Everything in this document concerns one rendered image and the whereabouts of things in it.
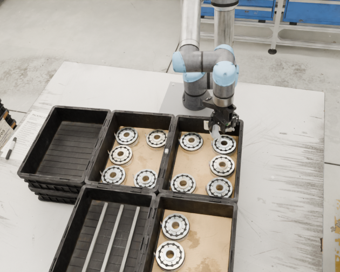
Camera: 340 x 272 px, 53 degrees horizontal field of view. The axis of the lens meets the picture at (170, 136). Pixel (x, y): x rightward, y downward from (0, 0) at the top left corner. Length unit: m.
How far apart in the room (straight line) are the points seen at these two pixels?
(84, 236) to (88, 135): 0.51
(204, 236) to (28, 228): 0.78
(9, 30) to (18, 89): 1.08
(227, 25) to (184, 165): 0.63
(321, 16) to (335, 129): 0.95
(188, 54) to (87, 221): 0.75
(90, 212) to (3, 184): 0.57
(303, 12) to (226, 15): 1.69
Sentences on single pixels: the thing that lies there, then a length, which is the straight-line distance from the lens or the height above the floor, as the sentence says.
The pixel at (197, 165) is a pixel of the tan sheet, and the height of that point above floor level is 0.83.
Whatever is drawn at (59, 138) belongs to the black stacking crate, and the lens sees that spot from 1.71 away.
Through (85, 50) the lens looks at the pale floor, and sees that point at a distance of 3.65.
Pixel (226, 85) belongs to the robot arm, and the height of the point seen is 1.27.
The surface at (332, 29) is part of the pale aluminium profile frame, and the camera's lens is 3.23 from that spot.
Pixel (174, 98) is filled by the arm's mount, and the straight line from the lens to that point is 1.82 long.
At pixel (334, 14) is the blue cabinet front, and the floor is 0.42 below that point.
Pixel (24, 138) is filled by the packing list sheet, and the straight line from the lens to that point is 1.98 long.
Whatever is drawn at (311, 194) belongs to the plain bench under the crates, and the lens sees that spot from 1.60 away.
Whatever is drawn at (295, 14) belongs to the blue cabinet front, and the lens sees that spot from 3.16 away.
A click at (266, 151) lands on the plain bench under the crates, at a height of 0.70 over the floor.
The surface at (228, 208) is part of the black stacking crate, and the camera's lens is 1.28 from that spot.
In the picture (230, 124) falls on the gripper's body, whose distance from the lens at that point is 1.30.
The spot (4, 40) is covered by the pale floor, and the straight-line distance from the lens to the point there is 4.24.
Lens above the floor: 2.04
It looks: 51 degrees down
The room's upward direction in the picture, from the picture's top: 9 degrees counter-clockwise
